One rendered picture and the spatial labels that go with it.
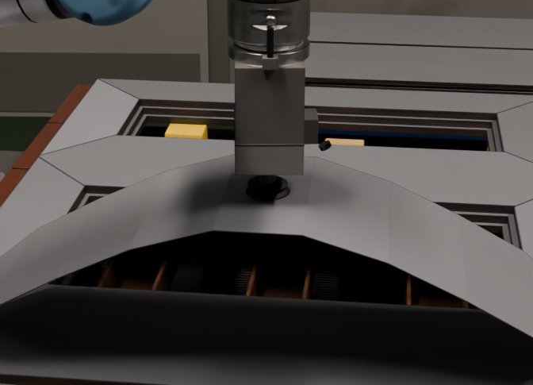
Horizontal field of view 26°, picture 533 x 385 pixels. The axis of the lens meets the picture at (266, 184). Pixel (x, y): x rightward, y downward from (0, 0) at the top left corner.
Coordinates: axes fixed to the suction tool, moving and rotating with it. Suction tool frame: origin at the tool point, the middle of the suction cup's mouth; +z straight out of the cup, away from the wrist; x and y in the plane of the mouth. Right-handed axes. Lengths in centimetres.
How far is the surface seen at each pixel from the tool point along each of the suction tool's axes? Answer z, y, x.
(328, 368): 15.7, -5.1, -5.9
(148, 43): 73, 287, 32
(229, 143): 16, 54, 4
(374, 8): 61, 286, -47
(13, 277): 8.0, 0.2, 25.0
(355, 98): 16, 72, -16
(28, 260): 7.6, 2.9, 23.9
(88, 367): 15.8, -4.1, 17.7
